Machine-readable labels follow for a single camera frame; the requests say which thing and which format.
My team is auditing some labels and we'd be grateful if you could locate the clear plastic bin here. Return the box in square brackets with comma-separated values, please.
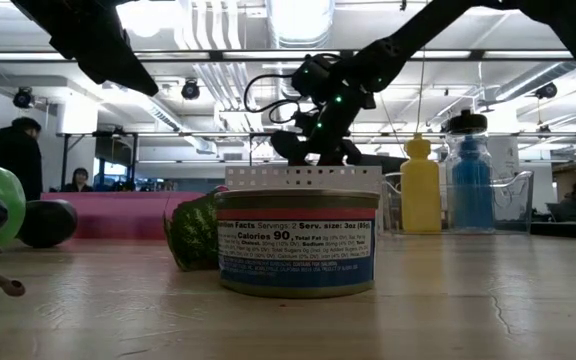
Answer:
[381, 169, 536, 236]

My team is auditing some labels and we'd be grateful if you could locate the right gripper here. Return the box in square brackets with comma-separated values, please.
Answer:
[270, 84, 364, 166]

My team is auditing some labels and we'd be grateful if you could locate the gold-top blue-label tin can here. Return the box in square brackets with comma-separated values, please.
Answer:
[215, 188, 381, 300]

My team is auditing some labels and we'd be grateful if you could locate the silver ceiling air duct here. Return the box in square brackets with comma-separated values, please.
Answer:
[266, 0, 337, 50]

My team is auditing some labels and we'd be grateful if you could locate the pink plastic bin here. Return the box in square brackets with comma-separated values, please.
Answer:
[40, 190, 207, 241]

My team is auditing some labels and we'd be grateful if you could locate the black distant monitor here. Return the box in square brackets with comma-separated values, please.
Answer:
[360, 153, 409, 176]

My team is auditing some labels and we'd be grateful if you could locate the black ceiling spotlight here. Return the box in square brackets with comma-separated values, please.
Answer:
[535, 82, 559, 100]
[180, 78, 201, 101]
[12, 87, 33, 110]

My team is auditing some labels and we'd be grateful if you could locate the dark purple toy plum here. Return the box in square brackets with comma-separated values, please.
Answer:
[16, 198, 79, 250]

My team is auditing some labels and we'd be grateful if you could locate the white perforated basket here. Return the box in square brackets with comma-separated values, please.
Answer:
[224, 164, 384, 192]

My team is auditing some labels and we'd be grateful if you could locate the yellow plastic bottle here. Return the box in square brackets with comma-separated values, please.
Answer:
[400, 132, 443, 235]

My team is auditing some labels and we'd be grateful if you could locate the blue plastic bottle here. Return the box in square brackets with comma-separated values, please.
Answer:
[451, 137, 493, 231]

